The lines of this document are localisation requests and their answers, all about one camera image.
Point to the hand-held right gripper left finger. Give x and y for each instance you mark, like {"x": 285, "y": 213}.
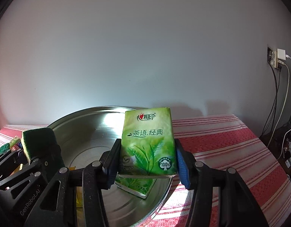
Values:
{"x": 110, "y": 175}

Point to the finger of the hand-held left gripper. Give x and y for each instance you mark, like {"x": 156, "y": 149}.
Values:
{"x": 54, "y": 157}
{"x": 8, "y": 159}

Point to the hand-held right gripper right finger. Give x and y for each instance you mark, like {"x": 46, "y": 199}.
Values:
{"x": 183, "y": 167}

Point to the green and yellow sponge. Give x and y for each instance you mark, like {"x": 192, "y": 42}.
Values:
{"x": 3, "y": 148}
{"x": 39, "y": 139}

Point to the round metal cookie tin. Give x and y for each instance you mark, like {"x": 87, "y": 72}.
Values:
{"x": 88, "y": 134}

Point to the green leaf print tissue pack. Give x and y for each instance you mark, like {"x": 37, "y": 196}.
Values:
{"x": 138, "y": 186}
{"x": 145, "y": 134}

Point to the yellow green small packet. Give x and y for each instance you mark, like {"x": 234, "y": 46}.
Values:
{"x": 15, "y": 141}

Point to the yellow wrapper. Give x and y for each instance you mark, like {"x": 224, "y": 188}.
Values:
{"x": 78, "y": 199}

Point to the red white striped tablecloth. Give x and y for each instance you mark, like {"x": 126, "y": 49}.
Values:
{"x": 218, "y": 146}

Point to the white power adapter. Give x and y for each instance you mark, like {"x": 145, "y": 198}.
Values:
{"x": 281, "y": 54}

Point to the wall socket with chargers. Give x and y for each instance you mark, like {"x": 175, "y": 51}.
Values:
{"x": 276, "y": 62}

